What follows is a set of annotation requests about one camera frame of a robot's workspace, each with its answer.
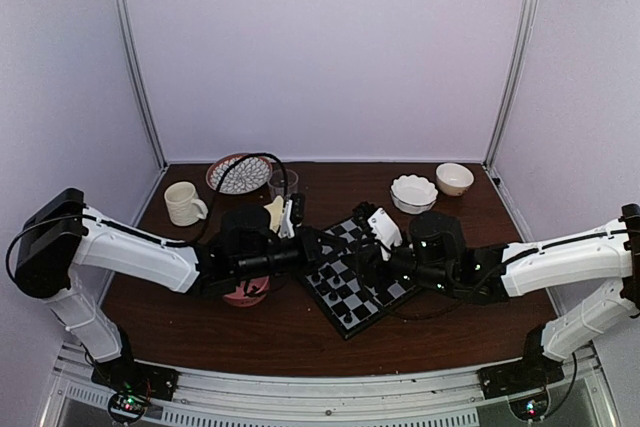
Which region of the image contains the cream cat-shaped bowl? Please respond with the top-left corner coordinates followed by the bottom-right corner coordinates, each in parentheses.
top-left (264, 195), bottom-right (285, 234)

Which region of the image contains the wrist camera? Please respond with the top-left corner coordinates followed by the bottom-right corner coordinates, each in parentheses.
top-left (278, 193), bottom-right (306, 238)
top-left (353, 202), bottom-right (403, 261)

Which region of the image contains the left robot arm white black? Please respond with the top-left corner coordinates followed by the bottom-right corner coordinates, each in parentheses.
top-left (12, 188), bottom-right (346, 391)

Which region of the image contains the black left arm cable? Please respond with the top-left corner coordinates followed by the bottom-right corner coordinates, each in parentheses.
top-left (7, 151), bottom-right (290, 293)

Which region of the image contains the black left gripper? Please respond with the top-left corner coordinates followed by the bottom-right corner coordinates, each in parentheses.
top-left (234, 225), bottom-right (348, 282)

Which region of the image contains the aluminium frame post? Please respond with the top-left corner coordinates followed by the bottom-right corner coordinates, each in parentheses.
top-left (114, 0), bottom-right (168, 170)
top-left (483, 0), bottom-right (539, 171)

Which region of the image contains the right aluminium frame post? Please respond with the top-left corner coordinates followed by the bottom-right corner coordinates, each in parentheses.
top-left (483, 0), bottom-right (539, 171)

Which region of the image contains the white scalloped bowl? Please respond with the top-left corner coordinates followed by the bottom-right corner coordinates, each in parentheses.
top-left (390, 174), bottom-right (438, 215)

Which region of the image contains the black white chessboard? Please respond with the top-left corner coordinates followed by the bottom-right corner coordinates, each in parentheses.
top-left (299, 214), bottom-right (421, 341)

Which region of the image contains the clear drinking glass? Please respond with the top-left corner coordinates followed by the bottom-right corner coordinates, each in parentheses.
top-left (267, 169), bottom-right (299, 200)

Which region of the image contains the pink cat-shaped bowl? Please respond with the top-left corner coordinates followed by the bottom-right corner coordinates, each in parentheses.
top-left (223, 276), bottom-right (270, 308)

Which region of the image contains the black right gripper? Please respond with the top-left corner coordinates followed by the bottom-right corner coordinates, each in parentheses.
top-left (340, 237), bottom-right (454, 297)

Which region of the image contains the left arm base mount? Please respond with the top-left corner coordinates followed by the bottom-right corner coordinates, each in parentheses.
top-left (91, 357), bottom-right (179, 401)

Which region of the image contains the left aluminium frame post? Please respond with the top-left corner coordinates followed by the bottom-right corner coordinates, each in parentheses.
top-left (114, 0), bottom-right (168, 170)

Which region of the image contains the patterned ceramic plate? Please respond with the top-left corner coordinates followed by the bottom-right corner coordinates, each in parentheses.
top-left (205, 153), bottom-right (275, 195)

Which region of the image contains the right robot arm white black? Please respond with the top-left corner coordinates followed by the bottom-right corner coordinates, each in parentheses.
top-left (367, 204), bottom-right (639, 389)

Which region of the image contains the cream round bowl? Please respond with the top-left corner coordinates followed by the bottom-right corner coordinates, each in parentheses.
top-left (435, 163), bottom-right (475, 197)

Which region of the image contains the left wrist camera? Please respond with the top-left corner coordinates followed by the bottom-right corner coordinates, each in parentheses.
top-left (278, 193), bottom-right (306, 238)

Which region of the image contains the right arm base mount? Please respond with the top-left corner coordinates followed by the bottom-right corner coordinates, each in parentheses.
top-left (477, 358), bottom-right (564, 399)

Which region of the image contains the white mug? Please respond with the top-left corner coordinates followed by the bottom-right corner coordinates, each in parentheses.
top-left (164, 181), bottom-right (209, 227)

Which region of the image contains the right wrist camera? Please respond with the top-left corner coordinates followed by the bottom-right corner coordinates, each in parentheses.
top-left (353, 202), bottom-right (403, 261)

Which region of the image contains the aluminium front rail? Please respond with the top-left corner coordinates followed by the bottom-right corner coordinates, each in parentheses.
top-left (35, 342), bottom-right (623, 426)

